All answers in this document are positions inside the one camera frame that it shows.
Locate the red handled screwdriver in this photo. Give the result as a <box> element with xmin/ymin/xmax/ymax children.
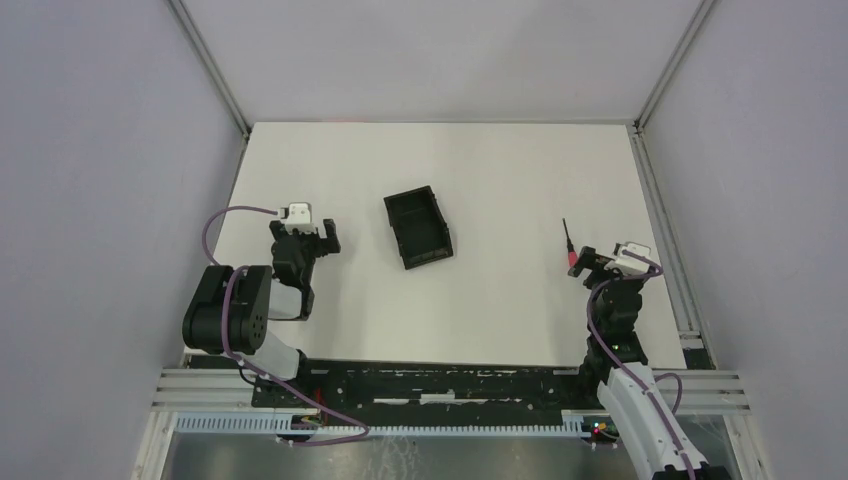
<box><xmin>562</xmin><ymin>218</ymin><xmax>578</xmax><ymax>268</ymax></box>

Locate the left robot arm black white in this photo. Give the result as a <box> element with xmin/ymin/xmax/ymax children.
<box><xmin>182</xmin><ymin>219</ymin><xmax>341</xmax><ymax>381</ymax></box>

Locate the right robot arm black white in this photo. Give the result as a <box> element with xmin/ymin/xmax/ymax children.
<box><xmin>568</xmin><ymin>242</ymin><xmax>730</xmax><ymax>479</ymax></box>

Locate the black plastic bin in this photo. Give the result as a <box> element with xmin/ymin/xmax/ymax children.
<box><xmin>383</xmin><ymin>185</ymin><xmax>454</xmax><ymax>270</ymax></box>

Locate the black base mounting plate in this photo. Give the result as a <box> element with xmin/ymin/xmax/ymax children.
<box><xmin>290</xmin><ymin>359</ymin><xmax>611</xmax><ymax>428</ymax></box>

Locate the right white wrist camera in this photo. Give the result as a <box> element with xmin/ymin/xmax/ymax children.
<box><xmin>607</xmin><ymin>241</ymin><xmax>652</xmax><ymax>276</ymax></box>

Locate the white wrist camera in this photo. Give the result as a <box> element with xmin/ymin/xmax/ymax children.
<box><xmin>278</xmin><ymin>202</ymin><xmax>317</xmax><ymax>235</ymax></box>
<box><xmin>607</xmin><ymin>241</ymin><xmax>652</xmax><ymax>276</ymax></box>

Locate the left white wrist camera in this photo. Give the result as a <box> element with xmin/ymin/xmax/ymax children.
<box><xmin>278</xmin><ymin>202</ymin><xmax>317</xmax><ymax>235</ymax></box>

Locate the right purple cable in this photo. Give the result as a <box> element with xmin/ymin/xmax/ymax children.
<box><xmin>585</xmin><ymin>248</ymin><xmax>698</xmax><ymax>480</ymax></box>

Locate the purple cable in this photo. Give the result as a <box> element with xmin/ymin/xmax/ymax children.
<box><xmin>201</xmin><ymin>205</ymin><xmax>370</xmax><ymax>448</ymax></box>
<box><xmin>585</xmin><ymin>248</ymin><xmax>698</xmax><ymax>480</ymax></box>

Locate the right side aluminium rail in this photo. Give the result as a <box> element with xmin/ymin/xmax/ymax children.
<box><xmin>627</xmin><ymin>121</ymin><xmax>716</xmax><ymax>370</ymax></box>

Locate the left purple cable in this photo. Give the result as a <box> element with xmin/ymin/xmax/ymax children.
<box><xmin>201</xmin><ymin>205</ymin><xmax>370</xmax><ymax>448</ymax></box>

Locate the aluminium frame rail front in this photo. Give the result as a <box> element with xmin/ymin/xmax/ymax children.
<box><xmin>152</xmin><ymin>369</ymin><xmax>751</xmax><ymax>416</ymax></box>

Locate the left aluminium corner post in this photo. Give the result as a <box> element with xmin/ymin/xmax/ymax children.
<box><xmin>165</xmin><ymin>0</ymin><xmax>252</xmax><ymax>141</ymax></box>

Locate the aluminium corner post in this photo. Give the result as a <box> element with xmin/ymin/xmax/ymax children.
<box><xmin>165</xmin><ymin>0</ymin><xmax>252</xmax><ymax>141</ymax></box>
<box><xmin>633</xmin><ymin>0</ymin><xmax>719</xmax><ymax>132</ymax></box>

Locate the white slotted cable duct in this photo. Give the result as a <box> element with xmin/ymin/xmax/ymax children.
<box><xmin>175</xmin><ymin>412</ymin><xmax>591</xmax><ymax>438</ymax></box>

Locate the right aluminium corner post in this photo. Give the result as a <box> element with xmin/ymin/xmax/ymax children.
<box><xmin>633</xmin><ymin>0</ymin><xmax>719</xmax><ymax>132</ymax></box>

